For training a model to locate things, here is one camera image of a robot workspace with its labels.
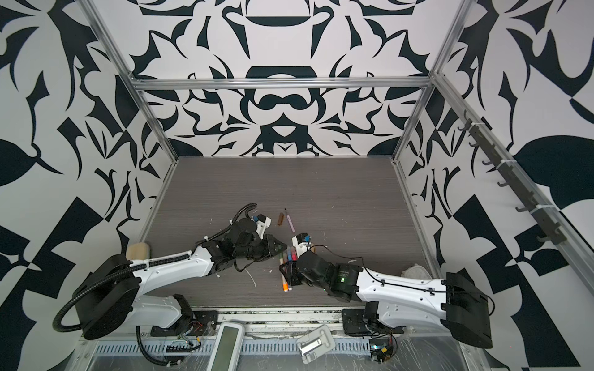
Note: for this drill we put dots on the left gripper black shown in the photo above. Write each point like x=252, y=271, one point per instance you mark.
x=270, y=241

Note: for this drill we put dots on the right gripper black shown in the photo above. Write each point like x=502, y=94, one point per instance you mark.
x=292, y=268

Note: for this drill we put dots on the pink pen brown cap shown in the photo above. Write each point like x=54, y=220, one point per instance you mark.
x=289, y=221

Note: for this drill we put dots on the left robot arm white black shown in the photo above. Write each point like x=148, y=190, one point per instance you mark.
x=118, y=294

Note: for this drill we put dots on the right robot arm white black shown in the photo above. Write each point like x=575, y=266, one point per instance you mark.
x=375, y=286

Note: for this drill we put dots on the orange highlighter pen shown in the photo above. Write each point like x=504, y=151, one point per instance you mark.
x=281, y=262

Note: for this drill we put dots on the white handheld tablet device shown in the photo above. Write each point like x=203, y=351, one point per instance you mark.
x=227, y=348

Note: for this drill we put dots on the white round timer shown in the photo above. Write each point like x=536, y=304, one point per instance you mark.
x=417, y=272

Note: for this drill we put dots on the beige sponge block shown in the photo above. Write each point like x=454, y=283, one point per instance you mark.
x=138, y=252

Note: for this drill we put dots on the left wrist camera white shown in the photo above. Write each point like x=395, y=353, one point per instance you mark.
x=262, y=224

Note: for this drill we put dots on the aluminium frame front rail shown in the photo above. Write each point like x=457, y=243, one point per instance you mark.
x=278, y=315

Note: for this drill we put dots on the grey metal bracket box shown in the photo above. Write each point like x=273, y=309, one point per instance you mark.
x=315, y=344

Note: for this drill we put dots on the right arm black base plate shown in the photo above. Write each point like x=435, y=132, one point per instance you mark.
x=355, y=324

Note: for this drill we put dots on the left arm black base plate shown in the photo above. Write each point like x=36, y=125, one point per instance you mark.
x=200, y=323

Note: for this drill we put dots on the aluminium frame back beam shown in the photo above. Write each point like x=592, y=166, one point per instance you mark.
x=278, y=83

